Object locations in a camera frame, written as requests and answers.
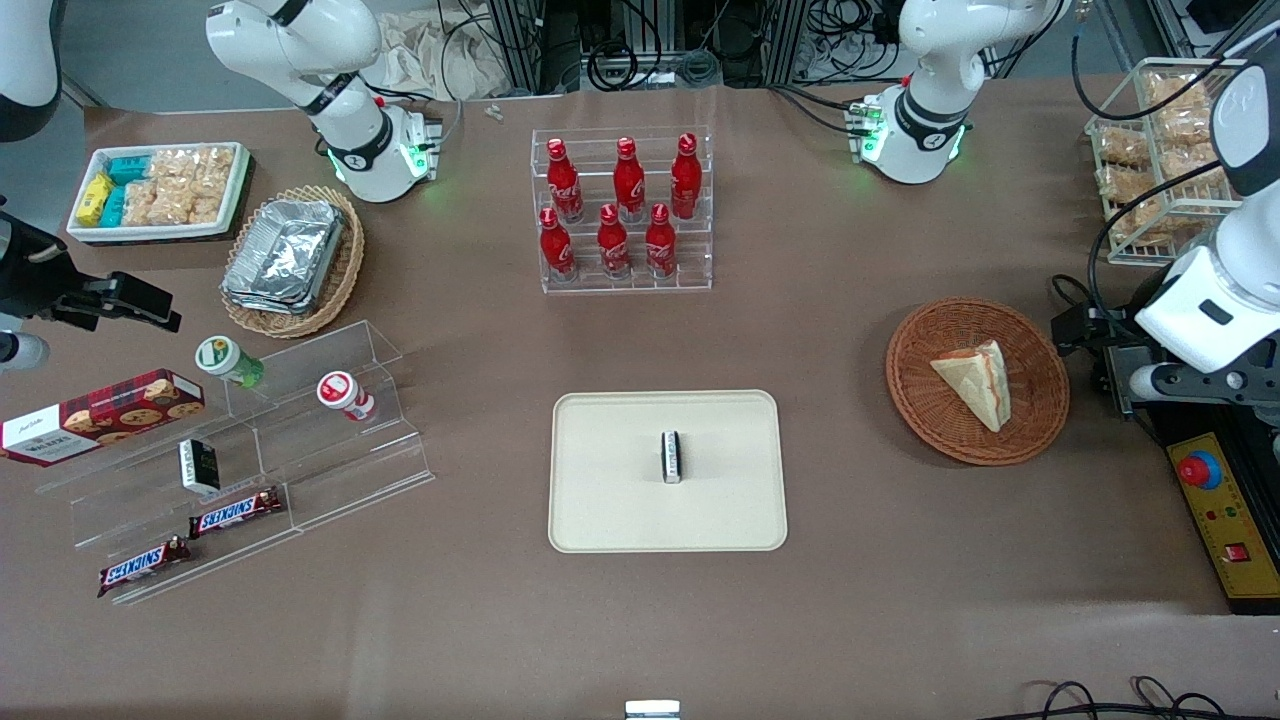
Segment oval wicker basket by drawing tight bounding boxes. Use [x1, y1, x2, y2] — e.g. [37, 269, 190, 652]
[219, 185, 366, 340]

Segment clear acrylic bottle rack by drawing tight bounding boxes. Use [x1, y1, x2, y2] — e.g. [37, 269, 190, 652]
[530, 126, 714, 295]

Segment red tartan cookie box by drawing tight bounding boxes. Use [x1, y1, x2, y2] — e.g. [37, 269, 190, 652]
[0, 368, 207, 469]

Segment white rectangular snack bin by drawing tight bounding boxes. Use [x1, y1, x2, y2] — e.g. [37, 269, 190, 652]
[67, 142, 252, 246]

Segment clear rice cracker bag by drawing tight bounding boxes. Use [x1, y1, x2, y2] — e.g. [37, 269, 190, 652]
[156, 180, 237, 228]
[148, 147, 239, 189]
[122, 180, 161, 228]

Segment red lidded cup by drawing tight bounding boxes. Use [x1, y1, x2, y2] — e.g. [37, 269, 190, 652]
[316, 371, 377, 422]

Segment round brown wicker basket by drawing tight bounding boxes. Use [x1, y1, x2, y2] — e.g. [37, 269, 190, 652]
[885, 297, 1072, 468]

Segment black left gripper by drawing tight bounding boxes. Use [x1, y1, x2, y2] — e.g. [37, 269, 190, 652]
[1052, 306, 1151, 417]

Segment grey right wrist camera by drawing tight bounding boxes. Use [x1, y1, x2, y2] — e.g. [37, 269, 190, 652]
[0, 333, 50, 374]

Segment red cola bottle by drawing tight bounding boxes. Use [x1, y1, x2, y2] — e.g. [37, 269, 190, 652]
[670, 132, 704, 222]
[545, 137, 585, 224]
[644, 202, 679, 280]
[612, 136, 647, 224]
[538, 206, 578, 282]
[596, 202, 632, 280]

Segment green lidded cup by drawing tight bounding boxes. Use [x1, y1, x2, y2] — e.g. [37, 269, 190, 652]
[194, 335, 267, 390]

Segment aluminium frame with cables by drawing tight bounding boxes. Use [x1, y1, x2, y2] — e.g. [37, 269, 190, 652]
[436, 0, 906, 93]

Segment clear fried snack bag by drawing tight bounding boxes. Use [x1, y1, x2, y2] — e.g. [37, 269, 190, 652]
[1143, 70, 1217, 113]
[1155, 105, 1227, 153]
[1094, 122, 1153, 169]
[1104, 168, 1206, 249]

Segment stacked aluminium foil trays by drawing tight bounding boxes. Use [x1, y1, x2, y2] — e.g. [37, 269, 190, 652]
[221, 198, 347, 317]

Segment crumpled white plastic sheet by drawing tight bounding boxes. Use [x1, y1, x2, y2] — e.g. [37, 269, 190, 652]
[372, 12, 513, 103]

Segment triangular wrapped sandwich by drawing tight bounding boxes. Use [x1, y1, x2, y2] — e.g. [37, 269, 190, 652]
[929, 339, 1013, 434]

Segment black floor cables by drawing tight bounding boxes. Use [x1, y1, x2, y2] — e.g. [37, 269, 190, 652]
[1004, 677, 1280, 720]

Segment clear acrylic tiered shelf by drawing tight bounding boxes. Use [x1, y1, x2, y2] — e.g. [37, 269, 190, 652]
[35, 320, 436, 607]

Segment yellow emergency stop box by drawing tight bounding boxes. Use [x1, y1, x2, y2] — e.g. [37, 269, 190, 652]
[1164, 430, 1280, 614]

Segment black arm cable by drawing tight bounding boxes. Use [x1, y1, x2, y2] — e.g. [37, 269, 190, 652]
[1050, 0, 1263, 331]

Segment beige plastic tray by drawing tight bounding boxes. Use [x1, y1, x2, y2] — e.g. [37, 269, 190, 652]
[547, 389, 790, 554]

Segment yellow snack packet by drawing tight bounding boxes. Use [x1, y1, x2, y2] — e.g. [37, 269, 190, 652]
[77, 172, 113, 227]

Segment white wire basket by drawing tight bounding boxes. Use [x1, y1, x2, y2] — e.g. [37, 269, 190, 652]
[1086, 57, 1253, 267]

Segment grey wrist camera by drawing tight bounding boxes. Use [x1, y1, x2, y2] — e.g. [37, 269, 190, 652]
[0, 333, 50, 374]
[1129, 364, 1280, 407]

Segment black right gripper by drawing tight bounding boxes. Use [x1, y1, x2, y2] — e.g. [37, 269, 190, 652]
[0, 212, 183, 333]

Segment Snickers chocolate bar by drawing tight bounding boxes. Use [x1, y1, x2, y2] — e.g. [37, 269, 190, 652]
[187, 486, 285, 540]
[96, 536, 192, 599]

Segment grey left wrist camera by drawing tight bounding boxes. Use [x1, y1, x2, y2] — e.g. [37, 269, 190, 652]
[1129, 364, 1280, 407]

